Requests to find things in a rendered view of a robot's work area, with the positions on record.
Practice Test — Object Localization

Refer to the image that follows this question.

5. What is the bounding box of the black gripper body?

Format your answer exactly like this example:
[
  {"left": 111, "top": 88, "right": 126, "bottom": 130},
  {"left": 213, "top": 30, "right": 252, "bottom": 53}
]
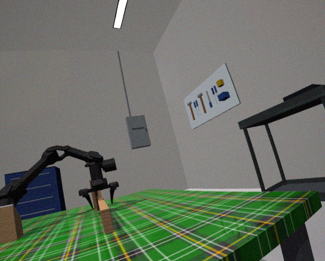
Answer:
[{"left": 79, "top": 173, "right": 119, "bottom": 196}]

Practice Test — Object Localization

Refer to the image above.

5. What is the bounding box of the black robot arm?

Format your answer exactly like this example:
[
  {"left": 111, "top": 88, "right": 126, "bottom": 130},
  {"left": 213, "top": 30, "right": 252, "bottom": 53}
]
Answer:
[{"left": 0, "top": 145, "right": 117, "bottom": 207}]

